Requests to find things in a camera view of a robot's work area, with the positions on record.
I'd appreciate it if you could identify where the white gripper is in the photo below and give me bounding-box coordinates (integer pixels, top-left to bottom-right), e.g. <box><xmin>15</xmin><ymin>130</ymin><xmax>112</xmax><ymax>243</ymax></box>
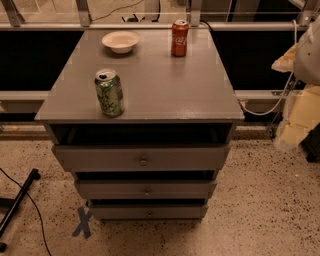
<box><xmin>271</xmin><ymin>45</ymin><xmax>320</xmax><ymax>151</ymax></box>

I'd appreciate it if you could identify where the green soda can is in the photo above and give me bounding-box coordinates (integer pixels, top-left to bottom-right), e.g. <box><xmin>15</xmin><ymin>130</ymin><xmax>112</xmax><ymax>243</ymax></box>
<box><xmin>94</xmin><ymin>68</ymin><xmax>124</xmax><ymax>117</ymax></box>

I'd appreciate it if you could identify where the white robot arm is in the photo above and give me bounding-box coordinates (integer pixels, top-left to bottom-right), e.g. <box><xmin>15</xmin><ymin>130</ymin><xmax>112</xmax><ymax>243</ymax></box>
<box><xmin>271</xmin><ymin>17</ymin><xmax>320</xmax><ymax>151</ymax></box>

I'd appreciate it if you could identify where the red cola can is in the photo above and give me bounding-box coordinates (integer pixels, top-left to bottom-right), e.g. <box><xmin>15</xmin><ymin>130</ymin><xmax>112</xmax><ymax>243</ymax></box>
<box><xmin>171</xmin><ymin>20</ymin><xmax>189</xmax><ymax>57</ymax></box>

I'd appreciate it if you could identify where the grey drawer cabinet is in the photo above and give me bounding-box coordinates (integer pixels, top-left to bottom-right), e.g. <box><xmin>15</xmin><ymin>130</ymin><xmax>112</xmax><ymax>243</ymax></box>
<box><xmin>36</xmin><ymin>29</ymin><xmax>244</xmax><ymax>207</ymax></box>

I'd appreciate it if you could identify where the top grey drawer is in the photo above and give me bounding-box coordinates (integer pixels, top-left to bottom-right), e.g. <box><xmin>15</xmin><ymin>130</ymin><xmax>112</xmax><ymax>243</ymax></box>
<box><xmin>53</xmin><ymin>145</ymin><xmax>230</xmax><ymax>172</ymax></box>

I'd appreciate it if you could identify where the grey drawer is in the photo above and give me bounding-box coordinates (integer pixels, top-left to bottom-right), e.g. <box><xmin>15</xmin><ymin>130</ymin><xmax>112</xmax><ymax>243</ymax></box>
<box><xmin>74</xmin><ymin>180</ymin><xmax>216</xmax><ymax>200</ymax></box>
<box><xmin>53</xmin><ymin>145</ymin><xmax>230</xmax><ymax>172</ymax></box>
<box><xmin>90</xmin><ymin>204</ymin><xmax>208</xmax><ymax>220</ymax></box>

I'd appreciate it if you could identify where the white bowl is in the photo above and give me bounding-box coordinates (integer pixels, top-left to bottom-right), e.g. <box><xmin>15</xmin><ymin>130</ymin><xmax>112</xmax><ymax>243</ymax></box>
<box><xmin>102</xmin><ymin>31</ymin><xmax>139</xmax><ymax>54</ymax></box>

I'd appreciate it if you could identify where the bottom grey drawer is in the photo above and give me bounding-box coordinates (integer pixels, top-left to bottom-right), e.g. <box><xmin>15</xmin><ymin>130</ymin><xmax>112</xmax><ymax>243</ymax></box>
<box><xmin>90</xmin><ymin>204</ymin><xmax>208</xmax><ymax>220</ymax></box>

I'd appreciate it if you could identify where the middle grey drawer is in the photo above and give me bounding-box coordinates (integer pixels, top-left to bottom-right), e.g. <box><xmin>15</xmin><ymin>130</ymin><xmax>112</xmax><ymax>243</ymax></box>
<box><xmin>74</xmin><ymin>180</ymin><xmax>216</xmax><ymax>200</ymax></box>

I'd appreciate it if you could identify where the grey tape cross mark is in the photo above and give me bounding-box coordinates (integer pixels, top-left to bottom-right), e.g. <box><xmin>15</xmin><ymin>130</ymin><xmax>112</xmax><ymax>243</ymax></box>
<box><xmin>72</xmin><ymin>206</ymin><xmax>92</xmax><ymax>239</ymax></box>

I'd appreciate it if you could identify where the metal window railing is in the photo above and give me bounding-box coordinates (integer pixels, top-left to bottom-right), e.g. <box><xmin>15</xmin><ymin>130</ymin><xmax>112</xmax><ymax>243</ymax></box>
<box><xmin>0</xmin><ymin>0</ymin><xmax>320</xmax><ymax>31</ymax></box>

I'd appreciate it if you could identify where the black stand leg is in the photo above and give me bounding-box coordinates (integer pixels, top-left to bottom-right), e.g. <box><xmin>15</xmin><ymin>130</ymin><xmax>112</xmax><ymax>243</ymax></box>
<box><xmin>0</xmin><ymin>168</ymin><xmax>40</xmax><ymax>238</ymax></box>

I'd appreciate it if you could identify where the white cable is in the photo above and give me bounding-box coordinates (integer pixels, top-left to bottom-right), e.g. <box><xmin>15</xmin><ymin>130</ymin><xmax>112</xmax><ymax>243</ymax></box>
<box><xmin>239</xmin><ymin>19</ymin><xmax>298</xmax><ymax>117</ymax></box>

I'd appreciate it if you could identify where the black floor cable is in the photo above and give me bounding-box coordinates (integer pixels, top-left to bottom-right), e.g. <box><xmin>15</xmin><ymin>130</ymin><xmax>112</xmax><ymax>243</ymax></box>
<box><xmin>0</xmin><ymin>167</ymin><xmax>53</xmax><ymax>256</ymax></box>

